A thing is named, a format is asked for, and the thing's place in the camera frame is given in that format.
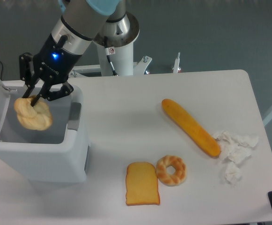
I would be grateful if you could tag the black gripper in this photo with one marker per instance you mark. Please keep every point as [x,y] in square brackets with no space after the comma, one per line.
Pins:
[52,65]

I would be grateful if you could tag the pale twisted round bread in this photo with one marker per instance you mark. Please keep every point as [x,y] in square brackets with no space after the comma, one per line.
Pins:
[37,117]

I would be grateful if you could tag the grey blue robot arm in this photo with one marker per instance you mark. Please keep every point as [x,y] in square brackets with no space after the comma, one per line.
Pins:
[79,24]

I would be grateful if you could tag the white trash can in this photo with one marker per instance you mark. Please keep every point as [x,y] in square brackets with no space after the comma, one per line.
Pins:
[58,154]

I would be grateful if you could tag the orange toast slice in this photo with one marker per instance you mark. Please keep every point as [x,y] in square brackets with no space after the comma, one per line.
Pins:
[141,184]

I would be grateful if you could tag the long orange baguette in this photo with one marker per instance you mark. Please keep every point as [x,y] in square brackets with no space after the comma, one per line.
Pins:
[191,127]

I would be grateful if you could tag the crumpled white tissue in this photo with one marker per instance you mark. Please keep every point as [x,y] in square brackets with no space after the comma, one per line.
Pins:
[235,150]

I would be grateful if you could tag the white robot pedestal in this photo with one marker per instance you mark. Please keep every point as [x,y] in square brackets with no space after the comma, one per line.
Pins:
[115,48]

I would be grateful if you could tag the braided ring bread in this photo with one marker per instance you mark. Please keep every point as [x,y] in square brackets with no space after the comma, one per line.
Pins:
[171,170]

